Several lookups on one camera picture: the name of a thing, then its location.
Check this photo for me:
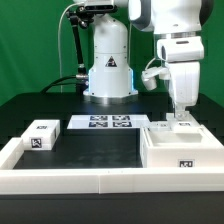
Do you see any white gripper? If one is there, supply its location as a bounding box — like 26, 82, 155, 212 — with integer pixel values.
157, 36, 204, 120

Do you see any white door panel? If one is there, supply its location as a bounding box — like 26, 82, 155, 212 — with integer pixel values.
148, 121, 171, 131
166, 112, 200, 133

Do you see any white cabinet body box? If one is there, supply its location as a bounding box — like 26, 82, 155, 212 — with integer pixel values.
140, 126, 224, 168

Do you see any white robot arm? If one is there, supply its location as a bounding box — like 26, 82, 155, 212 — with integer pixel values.
83, 0, 214, 120

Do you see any white cabinet top block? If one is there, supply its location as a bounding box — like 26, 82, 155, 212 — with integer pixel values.
21, 120, 60, 151

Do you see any white U-shaped fence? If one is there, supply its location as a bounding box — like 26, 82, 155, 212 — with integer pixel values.
0, 138, 224, 195

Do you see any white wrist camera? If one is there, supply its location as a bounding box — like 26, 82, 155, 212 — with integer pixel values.
141, 67, 170, 91

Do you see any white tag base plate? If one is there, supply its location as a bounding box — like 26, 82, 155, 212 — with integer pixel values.
67, 114, 150, 129

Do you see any black cable bundle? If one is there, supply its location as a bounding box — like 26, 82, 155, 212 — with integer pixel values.
40, 75, 90, 94

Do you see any white cable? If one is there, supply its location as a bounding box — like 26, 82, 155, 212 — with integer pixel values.
57, 1, 84, 94

